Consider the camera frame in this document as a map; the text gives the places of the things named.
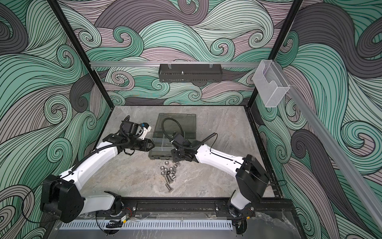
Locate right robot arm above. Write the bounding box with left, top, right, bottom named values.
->
left=171, top=144, right=271, bottom=217

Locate white slotted cable duct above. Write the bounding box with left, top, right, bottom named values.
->
left=59, top=219, right=233, bottom=231

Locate aluminium wall rail back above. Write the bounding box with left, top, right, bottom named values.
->
left=89, top=61, right=260, bottom=68

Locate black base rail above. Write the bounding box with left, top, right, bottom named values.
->
left=109, top=197, right=294, bottom=218

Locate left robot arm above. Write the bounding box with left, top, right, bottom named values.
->
left=40, top=134, right=155, bottom=223

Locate black wall tray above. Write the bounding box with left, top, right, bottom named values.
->
left=158, top=64, right=223, bottom=83

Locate aluminium wall rail right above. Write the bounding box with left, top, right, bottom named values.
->
left=274, top=62, right=382, bottom=229

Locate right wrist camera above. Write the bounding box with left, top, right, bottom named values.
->
left=170, top=132, right=191, bottom=146

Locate clear plastic wall holder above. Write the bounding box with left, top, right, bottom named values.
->
left=252, top=60, right=290, bottom=108

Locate grey plastic organizer box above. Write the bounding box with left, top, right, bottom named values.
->
left=148, top=113, right=198, bottom=160

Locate aluminium wall rail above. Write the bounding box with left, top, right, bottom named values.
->
left=89, top=61, right=260, bottom=68
left=274, top=62, right=382, bottom=229

